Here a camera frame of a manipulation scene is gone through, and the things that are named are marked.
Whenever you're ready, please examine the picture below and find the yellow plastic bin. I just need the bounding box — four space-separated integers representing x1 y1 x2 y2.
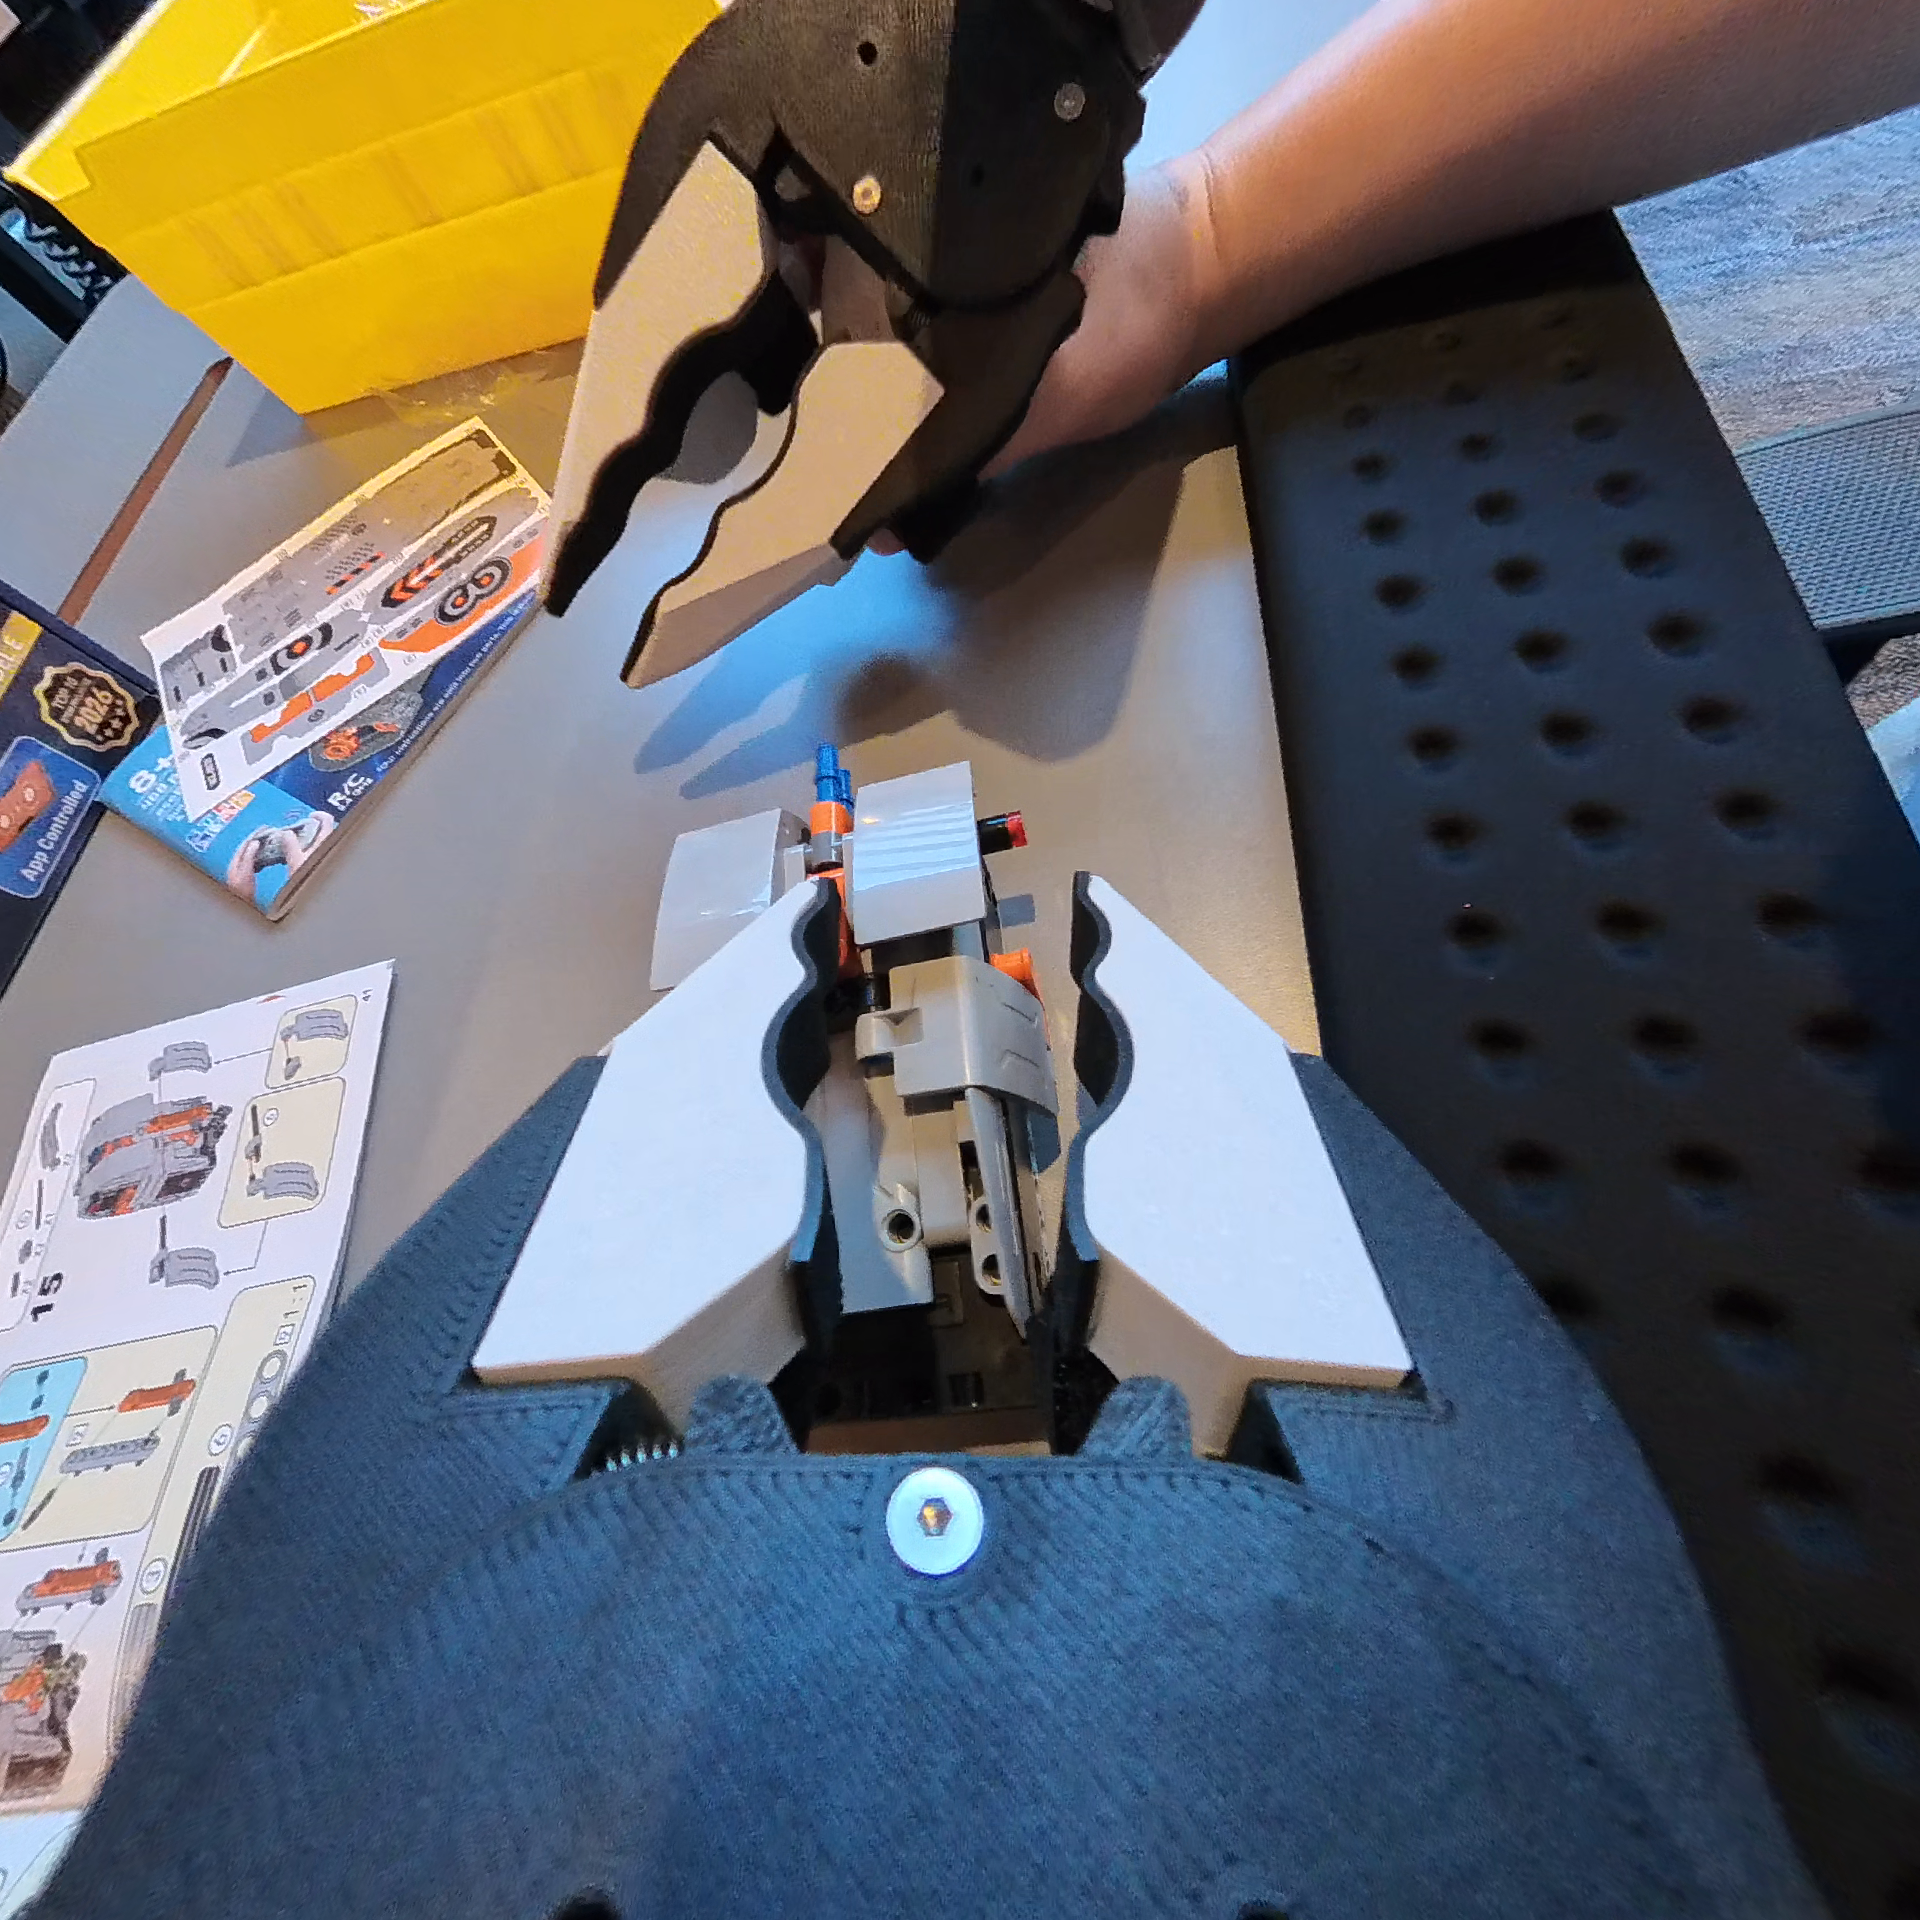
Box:
7 0 723 414

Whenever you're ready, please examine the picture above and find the small blue booklet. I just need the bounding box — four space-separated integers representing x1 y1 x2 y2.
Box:
96 592 543 920

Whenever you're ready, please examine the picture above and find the grey desk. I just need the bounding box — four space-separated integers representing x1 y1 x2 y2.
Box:
0 0 1382 1457

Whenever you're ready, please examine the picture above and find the person's right hand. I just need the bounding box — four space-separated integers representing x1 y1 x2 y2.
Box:
870 146 1254 560

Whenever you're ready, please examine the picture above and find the blue robot kit box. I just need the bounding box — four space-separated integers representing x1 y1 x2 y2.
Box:
0 581 160 991

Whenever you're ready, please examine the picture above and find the sticker sheet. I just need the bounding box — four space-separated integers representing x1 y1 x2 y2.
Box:
142 420 551 752

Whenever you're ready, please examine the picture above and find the grey building block robot model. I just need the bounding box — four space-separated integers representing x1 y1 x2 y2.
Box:
649 741 1070 1454

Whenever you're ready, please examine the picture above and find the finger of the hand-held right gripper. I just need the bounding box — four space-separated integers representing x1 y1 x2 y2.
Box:
540 138 822 620
618 341 950 691

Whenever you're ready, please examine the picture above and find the person's right forearm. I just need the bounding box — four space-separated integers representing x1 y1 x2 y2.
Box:
1201 0 1920 354

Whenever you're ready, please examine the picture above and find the clear plastic wrapper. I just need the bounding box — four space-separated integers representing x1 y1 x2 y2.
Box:
375 351 580 451

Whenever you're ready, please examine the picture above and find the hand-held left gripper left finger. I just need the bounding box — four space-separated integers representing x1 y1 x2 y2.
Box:
468 875 843 1445

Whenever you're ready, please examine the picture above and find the open instruction booklet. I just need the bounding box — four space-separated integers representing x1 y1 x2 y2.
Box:
0 960 396 1809

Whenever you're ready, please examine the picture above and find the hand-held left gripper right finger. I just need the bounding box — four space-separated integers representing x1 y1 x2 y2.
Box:
1050 870 1423 1454

